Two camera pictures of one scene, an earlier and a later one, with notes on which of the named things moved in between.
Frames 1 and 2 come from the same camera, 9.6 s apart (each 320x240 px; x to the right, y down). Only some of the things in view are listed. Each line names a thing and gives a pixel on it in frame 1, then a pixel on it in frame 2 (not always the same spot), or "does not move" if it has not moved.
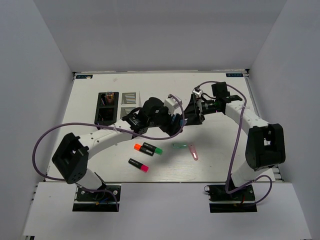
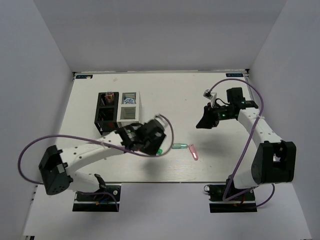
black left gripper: [170, 129] -> [153, 148]
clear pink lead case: [193, 152] does not move
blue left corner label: [84, 76] does not move
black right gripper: [194, 113] -> [209, 120]
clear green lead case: [179, 145] does not move
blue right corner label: [234, 75] does not move
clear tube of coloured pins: [110, 97] does not move
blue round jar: [181, 121] -> [129, 101]
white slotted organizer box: [130, 101] does not move
